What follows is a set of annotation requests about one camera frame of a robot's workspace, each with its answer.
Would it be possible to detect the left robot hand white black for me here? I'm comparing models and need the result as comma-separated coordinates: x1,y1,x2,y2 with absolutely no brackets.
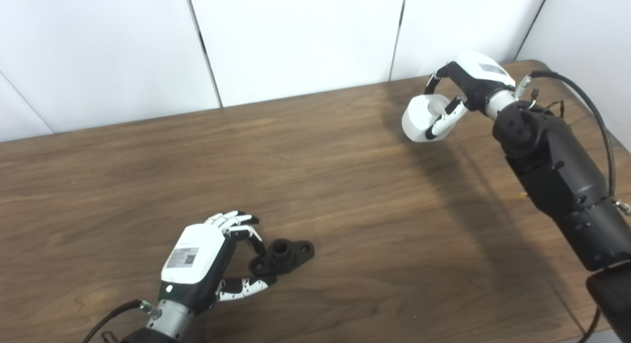
158,210,277,315

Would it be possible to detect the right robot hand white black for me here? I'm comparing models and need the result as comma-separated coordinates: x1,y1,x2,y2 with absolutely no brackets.
424,51,517,140

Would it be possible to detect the round white piece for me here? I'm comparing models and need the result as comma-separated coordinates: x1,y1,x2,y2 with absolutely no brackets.
402,94,459,143

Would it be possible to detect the black flanged holder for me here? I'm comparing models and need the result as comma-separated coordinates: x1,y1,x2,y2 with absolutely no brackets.
249,239,315,277

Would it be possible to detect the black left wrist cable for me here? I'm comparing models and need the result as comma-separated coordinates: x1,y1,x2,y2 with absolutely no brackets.
79,299,158,343

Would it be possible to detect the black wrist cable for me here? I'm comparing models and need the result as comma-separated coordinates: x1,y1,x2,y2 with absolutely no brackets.
515,70,631,215
79,299,158,343

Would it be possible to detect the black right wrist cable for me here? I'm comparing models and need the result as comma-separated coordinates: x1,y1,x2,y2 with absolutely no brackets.
515,70,631,215

